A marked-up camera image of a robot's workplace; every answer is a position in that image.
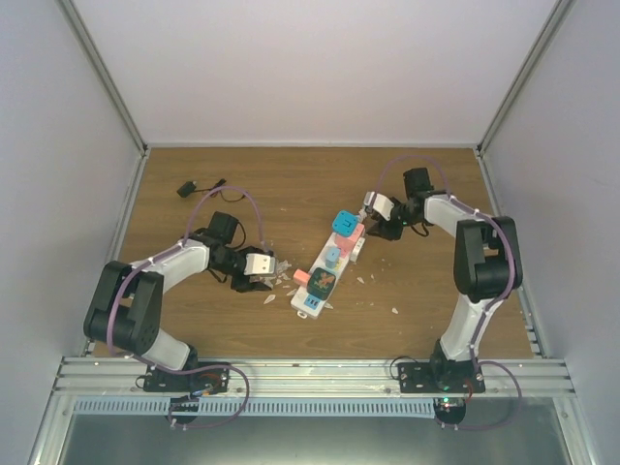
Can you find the light blue usb charger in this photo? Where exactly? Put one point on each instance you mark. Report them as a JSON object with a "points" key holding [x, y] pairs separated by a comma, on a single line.
{"points": [[332, 256]]}

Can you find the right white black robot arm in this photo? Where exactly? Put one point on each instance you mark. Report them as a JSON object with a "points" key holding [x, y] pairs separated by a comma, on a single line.
{"points": [[486, 266]]}

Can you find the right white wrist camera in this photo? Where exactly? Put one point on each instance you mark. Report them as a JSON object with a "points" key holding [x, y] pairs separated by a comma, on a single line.
{"points": [[376, 203]]}

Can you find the grey slotted cable duct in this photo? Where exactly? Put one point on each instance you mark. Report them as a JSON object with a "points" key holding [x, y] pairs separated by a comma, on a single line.
{"points": [[260, 407]]}

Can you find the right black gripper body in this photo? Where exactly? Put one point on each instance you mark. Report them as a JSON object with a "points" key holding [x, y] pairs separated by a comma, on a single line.
{"points": [[387, 231]]}

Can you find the cyan square adapter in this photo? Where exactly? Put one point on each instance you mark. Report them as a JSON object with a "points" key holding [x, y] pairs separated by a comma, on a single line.
{"points": [[344, 223]]}

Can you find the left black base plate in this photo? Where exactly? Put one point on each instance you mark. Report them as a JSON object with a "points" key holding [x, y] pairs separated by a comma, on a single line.
{"points": [[207, 382]]}

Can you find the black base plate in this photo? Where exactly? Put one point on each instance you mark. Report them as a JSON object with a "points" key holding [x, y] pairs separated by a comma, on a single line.
{"points": [[207, 382], [424, 377]]}

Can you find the large pink adapter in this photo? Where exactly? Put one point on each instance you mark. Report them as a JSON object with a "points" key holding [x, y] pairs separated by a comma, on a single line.
{"points": [[346, 244]]}

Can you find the white power strip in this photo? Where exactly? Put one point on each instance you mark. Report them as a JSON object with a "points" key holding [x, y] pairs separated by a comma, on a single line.
{"points": [[306, 305]]}

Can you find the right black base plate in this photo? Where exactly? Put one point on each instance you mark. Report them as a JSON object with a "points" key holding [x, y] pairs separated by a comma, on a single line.
{"points": [[424, 377]]}

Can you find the black plug with cable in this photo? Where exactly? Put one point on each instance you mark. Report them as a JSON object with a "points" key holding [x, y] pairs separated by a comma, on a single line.
{"points": [[191, 187]]}

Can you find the small pink plug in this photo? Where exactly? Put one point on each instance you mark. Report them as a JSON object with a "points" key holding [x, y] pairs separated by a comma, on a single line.
{"points": [[301, 277]]}

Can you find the dark green square adapter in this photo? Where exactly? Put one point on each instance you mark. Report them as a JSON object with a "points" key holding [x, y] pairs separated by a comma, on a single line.
{"points": [[321, 283]]}

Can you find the aluminium front rail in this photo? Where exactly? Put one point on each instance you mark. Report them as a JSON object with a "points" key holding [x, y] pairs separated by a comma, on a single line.
{"points": [[301, 378]]}

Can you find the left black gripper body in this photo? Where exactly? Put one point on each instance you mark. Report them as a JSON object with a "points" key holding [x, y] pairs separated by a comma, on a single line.
{"points": [[241, 285]]}

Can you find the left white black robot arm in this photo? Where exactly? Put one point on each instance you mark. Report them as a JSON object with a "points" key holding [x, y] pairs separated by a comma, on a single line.
{"points": [[126, 307]]}

